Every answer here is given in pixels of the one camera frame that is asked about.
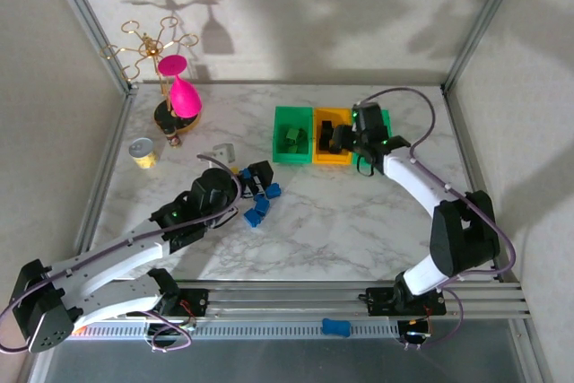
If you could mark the aluminium table side rail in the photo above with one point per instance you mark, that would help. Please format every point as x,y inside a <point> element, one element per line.
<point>104,176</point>
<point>477,176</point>

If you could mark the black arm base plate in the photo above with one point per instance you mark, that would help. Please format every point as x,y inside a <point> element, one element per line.
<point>197,302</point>
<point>381,302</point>

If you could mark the light green lego brick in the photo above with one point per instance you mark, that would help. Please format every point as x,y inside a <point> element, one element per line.
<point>293,134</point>
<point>293,148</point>

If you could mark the pink plastic wine glass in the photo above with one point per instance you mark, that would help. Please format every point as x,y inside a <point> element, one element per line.
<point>184,98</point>

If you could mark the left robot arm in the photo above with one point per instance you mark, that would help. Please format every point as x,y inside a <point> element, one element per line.
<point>112,257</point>

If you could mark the yellow plastic bin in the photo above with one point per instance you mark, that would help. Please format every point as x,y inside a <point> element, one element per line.
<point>327,159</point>

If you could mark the aluminium frame post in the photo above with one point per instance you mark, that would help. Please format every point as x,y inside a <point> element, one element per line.
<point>483,20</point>
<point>86,11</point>

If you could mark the yellow can with silver lid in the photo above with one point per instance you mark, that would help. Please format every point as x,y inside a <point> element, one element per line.
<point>143,154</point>

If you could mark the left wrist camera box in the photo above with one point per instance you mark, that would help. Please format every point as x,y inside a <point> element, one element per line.
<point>224,152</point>

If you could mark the small controller board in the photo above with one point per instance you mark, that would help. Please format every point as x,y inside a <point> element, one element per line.
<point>414,333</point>

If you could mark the green plastic bin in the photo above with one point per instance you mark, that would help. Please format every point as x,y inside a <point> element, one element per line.
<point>388,118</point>
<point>291,159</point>

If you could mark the small brown bottle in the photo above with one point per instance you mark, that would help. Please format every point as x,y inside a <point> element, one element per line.
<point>174,138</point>

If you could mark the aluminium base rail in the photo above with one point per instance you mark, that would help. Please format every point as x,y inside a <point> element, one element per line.
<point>287,302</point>

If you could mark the blue lego brick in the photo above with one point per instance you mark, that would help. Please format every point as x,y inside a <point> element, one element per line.
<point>263,208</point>
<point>259,199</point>
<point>253,218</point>
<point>272,191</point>
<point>246,175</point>

